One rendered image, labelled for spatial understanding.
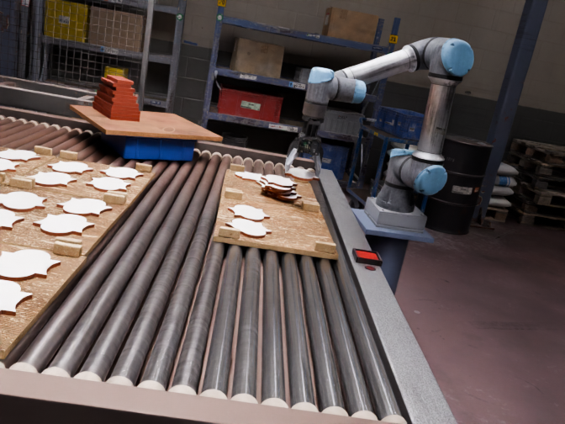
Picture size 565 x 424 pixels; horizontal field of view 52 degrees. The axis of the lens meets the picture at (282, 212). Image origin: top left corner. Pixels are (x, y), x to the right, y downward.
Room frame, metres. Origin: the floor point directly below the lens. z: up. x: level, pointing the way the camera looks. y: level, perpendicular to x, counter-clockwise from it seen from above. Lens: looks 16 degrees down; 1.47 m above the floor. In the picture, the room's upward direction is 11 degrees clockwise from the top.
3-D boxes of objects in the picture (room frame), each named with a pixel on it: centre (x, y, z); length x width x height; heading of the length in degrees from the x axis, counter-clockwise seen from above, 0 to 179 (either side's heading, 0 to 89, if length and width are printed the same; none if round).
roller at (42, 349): (1.70, 0.43, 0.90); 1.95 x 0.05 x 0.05; 5
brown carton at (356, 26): (6.36, -0.33, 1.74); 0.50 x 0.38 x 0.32; 99
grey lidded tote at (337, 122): (6.37, -0.40, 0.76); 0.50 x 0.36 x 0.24; 105
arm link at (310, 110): (1.88, -0.04, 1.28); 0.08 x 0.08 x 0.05
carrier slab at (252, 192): (2.11, 0.06, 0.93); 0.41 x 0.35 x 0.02; 5
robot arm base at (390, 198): (2.19, -0.43, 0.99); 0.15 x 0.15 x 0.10
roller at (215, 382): (1.72, 0.13, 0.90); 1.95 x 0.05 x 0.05; 5
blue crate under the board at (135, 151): (2.41, 0.62, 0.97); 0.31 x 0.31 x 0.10; 37
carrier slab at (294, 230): (1.70, 0.02, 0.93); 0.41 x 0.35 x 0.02; 6
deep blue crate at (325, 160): (6.40, -0.33, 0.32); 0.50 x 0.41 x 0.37; 96
